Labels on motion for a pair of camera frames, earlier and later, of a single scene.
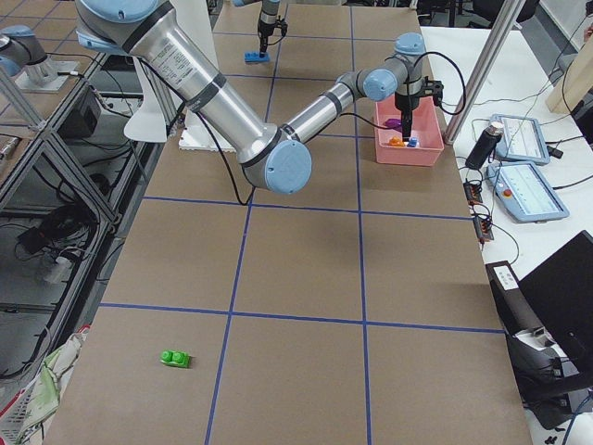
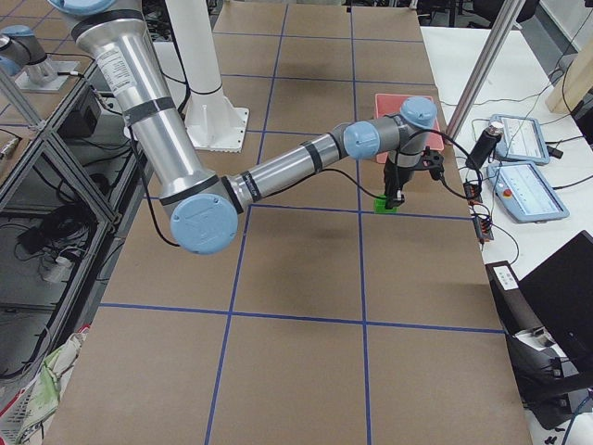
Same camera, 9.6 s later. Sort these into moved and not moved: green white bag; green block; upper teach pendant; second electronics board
Moved: green block
Not moved: second electronics board; upper teach pendant; green white bag
